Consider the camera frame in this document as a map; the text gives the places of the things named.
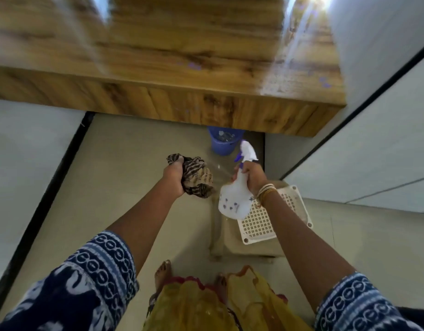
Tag person's left hand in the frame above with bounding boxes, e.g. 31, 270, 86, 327
162, 158, 186, 199

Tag person's right hand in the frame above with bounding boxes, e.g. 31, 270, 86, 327
231, 160, 269, 198

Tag striped brown cloth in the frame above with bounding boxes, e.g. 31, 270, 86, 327
166, 153, 214, 199

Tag white spray bottle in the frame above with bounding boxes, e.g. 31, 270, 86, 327
218, 140, 259, 220

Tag person's left forearm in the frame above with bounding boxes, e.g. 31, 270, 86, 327
107, 177, 185, 276

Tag person's right forearm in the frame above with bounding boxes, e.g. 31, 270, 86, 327
262, 193, 356, 313

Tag person's left foot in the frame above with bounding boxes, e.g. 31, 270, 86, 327
153, 260, 172, 293

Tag gold bangles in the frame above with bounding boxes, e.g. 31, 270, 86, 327
255, 183, 278, 207

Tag blue plastic bucket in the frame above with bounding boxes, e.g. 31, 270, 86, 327
207, 126, 246, 157

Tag white plastic grid tray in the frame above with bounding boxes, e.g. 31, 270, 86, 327
236, 184, 314, 245

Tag yellow dress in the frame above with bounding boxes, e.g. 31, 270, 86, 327
142, 265, 315, 331

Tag navy patterned left sleeve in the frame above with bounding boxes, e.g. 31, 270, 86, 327
0, 230, 140, 331

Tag navy patterned sleeve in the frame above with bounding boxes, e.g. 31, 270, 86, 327
314, 271, 424, 331
0, 230, 140, 331

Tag navy patterned right sleeve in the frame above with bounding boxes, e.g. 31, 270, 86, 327
314, 271, 424, 331

